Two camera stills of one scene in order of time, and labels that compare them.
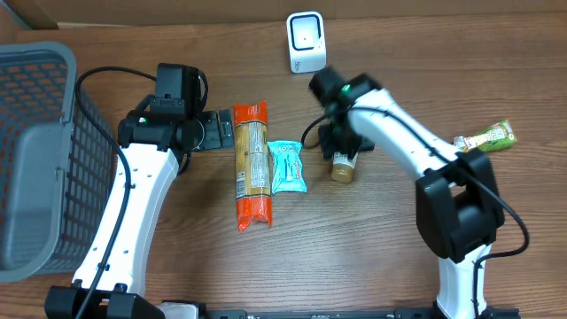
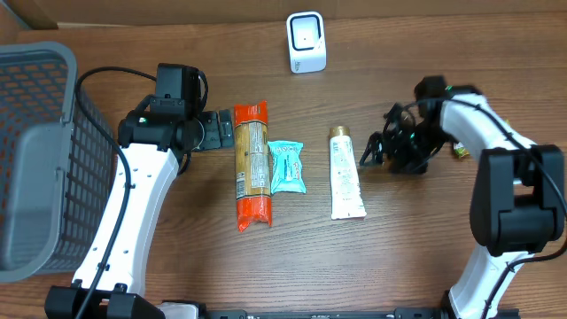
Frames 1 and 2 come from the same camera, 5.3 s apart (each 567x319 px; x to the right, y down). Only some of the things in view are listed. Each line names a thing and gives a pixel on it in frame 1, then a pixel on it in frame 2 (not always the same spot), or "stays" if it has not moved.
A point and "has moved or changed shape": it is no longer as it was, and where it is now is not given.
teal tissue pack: [287, 174] stays
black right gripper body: [345, 141] → [412, 150]
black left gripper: [211, 130] stays
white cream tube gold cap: [342, 167] has moved or changed shape
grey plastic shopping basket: [57, 164] stays
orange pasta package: [252, 160] stays
